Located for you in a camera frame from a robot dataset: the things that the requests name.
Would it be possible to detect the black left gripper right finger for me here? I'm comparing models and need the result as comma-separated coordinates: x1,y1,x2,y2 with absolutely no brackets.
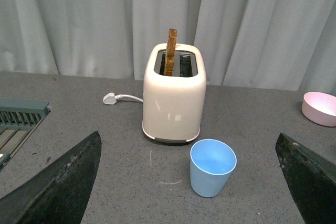
275,133,335,223

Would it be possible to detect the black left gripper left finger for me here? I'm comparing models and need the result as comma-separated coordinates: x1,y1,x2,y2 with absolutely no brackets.
1,131,102,223

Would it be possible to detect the light blue plastic cup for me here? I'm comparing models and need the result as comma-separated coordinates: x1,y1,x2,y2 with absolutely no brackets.
190,139,237,198

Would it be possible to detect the pink plastic bowl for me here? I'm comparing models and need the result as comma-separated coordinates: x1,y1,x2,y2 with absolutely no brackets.
301,92,335,127

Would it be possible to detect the green dish rack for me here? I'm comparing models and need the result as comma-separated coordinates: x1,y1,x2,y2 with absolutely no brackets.
1,97,50,169

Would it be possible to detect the white two-slot toaster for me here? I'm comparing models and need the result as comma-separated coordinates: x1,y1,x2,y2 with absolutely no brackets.
142,43,206,143

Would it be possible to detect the brown toast slice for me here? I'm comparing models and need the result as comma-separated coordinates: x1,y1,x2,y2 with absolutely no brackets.
164,28,177,76

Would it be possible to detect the white power plug cable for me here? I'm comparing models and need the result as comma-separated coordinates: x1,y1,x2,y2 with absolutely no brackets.
102,92,144,105

